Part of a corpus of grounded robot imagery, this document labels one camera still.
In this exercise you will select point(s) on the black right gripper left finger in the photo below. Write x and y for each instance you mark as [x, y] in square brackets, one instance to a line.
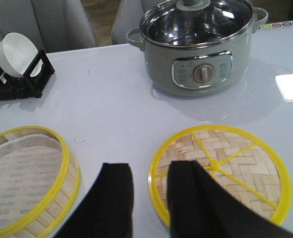
[106, 210]

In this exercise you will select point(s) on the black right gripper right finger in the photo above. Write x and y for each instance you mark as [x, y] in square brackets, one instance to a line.
[200, 208]

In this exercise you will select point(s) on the bamboo steamer lid yellow rim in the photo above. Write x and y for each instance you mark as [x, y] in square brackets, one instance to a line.
[241, 163]

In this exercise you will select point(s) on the bamboo steamer bottom tier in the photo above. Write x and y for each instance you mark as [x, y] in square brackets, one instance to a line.
[47, 215]

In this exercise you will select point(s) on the white steamer liner cloth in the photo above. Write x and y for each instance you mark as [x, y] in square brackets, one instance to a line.
[28, 168]

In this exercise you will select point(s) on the grey-green electric cooking pot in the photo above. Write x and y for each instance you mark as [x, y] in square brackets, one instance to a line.
[196, 71]

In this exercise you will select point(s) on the black dish rack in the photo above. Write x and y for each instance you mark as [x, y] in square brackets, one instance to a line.
[31, 84]

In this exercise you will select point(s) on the white bowl rightmost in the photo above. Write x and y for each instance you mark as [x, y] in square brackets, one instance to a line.
[16, 54]

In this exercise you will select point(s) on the glass pot lid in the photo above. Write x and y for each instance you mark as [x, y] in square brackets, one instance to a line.
[171, 24]

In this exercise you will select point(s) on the grey chair left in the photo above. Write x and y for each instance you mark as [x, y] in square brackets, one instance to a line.
[51, 25]

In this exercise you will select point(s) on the grey chair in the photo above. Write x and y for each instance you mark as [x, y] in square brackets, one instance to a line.
[128, 17]
[51, 25]

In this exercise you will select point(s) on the grey chair right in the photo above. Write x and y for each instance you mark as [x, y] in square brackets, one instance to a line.
[128, 17]

